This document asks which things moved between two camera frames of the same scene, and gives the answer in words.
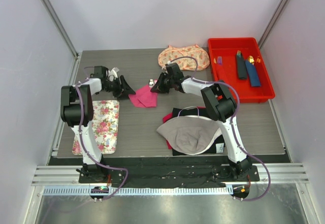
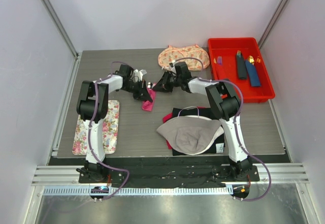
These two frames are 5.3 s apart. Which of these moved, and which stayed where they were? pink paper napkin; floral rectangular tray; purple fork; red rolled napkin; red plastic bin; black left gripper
Moved: pink paper napkin; black left gripper
Stayed: floral rectangular tray; red plastic bin; purple fork; red rolled napkin
